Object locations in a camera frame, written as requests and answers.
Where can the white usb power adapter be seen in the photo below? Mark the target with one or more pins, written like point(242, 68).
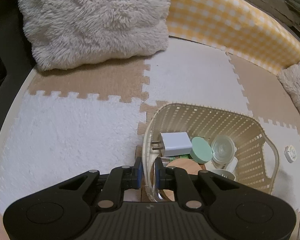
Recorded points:
point(172, 144)

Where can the grey white plastic holder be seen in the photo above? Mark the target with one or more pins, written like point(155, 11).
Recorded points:
point(224, 173)

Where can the mint green round tin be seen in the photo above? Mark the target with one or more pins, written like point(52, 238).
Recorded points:
point(201, 151)

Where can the fluffy white cushion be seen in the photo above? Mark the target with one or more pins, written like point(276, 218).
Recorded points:
point(65, 34)

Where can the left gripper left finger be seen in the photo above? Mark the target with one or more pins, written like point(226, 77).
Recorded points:
point(115, 184)

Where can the cork coaster with green frog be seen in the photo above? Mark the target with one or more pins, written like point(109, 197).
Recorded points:
point(182, 157)

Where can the glass jar with wooden lid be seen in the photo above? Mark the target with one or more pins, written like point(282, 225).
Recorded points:
point(178, 177)

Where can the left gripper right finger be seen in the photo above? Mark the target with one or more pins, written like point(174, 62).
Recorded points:
point(180, 182)

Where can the yellow checkered bumper cushion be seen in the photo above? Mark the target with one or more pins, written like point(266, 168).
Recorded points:
point(237, 27)

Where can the cream slatted plastic basket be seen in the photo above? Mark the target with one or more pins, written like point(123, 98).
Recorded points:
point(258, 158)

